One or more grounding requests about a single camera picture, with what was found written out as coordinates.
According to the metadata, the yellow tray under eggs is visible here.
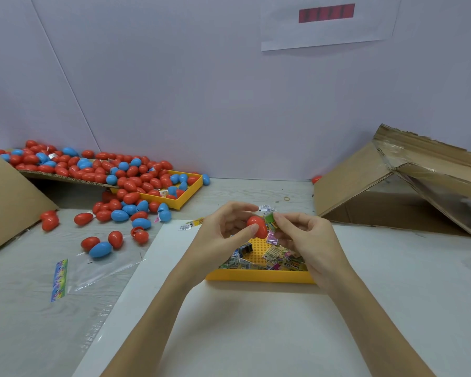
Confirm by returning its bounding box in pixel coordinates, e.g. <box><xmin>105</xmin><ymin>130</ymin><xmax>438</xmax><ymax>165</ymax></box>
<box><xmin>114</xmin><ymin>170</ymin><xmax>204</xmax><ymax>211</ymax></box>

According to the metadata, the brown cardboard sheet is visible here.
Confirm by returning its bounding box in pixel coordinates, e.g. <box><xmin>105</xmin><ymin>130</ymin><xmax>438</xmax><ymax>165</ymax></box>
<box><xmin>19</xmin><ymin>170</ymin><xmax>111</xmax><ymax>187</ymax></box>

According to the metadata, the person's right hand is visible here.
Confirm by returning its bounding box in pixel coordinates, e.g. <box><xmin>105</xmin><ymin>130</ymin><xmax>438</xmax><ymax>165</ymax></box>
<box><xmin>273</xmin><ymin>212</ymin><xmax>356</xmax><ymax>294</ymax></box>

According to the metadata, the tall brown cardboard box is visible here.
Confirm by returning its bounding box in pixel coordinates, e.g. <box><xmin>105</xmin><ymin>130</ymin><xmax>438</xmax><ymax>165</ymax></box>
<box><xmin>0</xmin><ymin>137</ymin><xmax>58</xmax><ymax>258</ymax></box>

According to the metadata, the white paper sign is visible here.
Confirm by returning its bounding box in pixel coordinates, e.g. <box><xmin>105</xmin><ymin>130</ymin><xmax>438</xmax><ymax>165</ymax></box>
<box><xmin>260</xmin><ymin>0</ymin><xmax>403</xmax><ymax>52</ymax></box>

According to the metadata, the yellow plastic tray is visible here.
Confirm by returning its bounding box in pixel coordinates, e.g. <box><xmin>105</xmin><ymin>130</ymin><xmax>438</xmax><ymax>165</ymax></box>
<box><xmin>206</xmin><ymin>231</ymin><xmax>317</xmax><ymax>284</ymax></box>

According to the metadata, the torn flattened cardboard box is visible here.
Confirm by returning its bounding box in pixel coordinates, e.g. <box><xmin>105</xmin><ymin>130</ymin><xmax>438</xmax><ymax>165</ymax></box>
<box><xmin>311</xmin><ymin>124</ymin><xmax>471</xmax><ymax>238</ymax></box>

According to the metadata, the single red plastic egg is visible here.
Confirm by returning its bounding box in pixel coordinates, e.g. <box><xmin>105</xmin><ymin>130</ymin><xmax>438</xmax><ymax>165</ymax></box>
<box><xmin>247</xmin><ymin>215</ymin><xmax>270</xmax><ymax>239</ymax></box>

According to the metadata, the clear bag with coloured label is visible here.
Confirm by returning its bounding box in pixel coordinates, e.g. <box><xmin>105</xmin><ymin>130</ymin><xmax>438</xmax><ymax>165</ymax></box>
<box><xmin>49</xmin><ymin>246</ymin><xmax>142</xmax><ymax>303</ymax></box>

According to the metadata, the pile of plastic eggs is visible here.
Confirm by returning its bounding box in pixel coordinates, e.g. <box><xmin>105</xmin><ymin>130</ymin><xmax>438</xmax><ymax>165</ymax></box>
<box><xmin>0</xmin><ymin>139</ymin><xmax>211</xmax><ymax>260</ymax></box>

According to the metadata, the person's left hand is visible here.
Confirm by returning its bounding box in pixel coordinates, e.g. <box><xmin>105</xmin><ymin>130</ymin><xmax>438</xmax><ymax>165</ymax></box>
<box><xmin>173</xmin><ymin>202</ymin><xmax>262</xmax><ymax>291</ymax></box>

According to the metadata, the person's right forearm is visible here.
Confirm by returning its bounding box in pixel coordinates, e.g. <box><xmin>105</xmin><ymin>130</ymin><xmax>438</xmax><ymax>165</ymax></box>
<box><xmin>322</xmin><ymin>274</ymin><xmax>436</xmax><ymax>377</ymax></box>

